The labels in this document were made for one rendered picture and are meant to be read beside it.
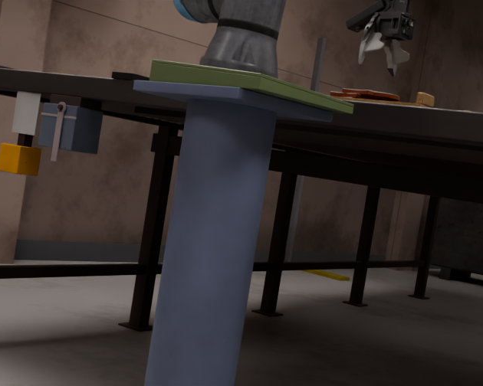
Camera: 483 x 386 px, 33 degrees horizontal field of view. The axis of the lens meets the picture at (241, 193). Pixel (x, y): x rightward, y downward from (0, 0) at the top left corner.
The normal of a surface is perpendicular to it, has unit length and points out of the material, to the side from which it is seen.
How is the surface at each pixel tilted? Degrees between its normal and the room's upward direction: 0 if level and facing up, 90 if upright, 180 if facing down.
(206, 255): 90
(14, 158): 90
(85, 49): 90
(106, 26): 90
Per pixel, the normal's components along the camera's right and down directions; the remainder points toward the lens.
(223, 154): -0.03, 0.03
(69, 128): -0.57, -0.06
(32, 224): 0.73, 0.14
